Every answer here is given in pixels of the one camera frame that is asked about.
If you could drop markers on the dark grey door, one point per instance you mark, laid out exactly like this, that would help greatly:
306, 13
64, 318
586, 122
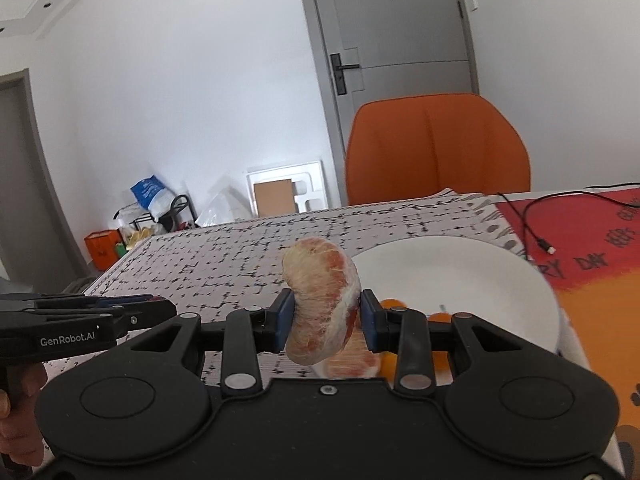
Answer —
25, 185

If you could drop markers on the red and orange printed cloth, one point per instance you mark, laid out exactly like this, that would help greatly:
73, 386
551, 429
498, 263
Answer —
590, 280

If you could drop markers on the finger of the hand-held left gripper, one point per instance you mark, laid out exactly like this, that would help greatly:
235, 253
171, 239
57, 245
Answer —
150, 315
100, 301

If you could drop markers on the white black-patterned tablecloth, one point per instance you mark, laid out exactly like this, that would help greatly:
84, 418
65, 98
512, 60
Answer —
210, 260

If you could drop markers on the clear plastic bag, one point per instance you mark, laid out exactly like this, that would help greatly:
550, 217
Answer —
222, 207

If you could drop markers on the orange chair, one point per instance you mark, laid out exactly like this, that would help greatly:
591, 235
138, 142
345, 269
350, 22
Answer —
440, 150

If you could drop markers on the yellow items pile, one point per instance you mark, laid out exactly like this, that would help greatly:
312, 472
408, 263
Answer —
140, 235

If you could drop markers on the blue and white bag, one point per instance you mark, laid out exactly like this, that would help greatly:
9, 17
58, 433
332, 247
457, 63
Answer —
150, 195

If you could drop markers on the large orange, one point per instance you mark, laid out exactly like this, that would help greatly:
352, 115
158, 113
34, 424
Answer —
441, 318
392, 303

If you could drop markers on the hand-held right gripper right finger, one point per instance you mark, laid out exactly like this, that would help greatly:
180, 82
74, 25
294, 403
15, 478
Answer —
368, 321

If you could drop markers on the orange box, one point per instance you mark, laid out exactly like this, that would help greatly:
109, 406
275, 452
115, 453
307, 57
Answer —
102, 249

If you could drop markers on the person's left hand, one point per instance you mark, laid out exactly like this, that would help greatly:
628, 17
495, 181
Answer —
25, 425

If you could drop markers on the green bottle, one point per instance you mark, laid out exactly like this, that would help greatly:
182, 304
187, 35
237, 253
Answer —
120, 251

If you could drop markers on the white ceramic bowl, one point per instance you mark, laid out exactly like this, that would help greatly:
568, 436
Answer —
475, 280

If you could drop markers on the peeled pomelo segment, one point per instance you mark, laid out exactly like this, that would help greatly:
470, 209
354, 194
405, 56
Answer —
315, 290
356, 361

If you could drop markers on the white foam packaging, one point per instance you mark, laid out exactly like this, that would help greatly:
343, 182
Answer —
312, 180

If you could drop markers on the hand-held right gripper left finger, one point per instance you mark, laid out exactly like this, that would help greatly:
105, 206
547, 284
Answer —
285, 317

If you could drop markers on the brown cardboard piece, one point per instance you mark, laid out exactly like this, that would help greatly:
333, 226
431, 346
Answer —
274, 197

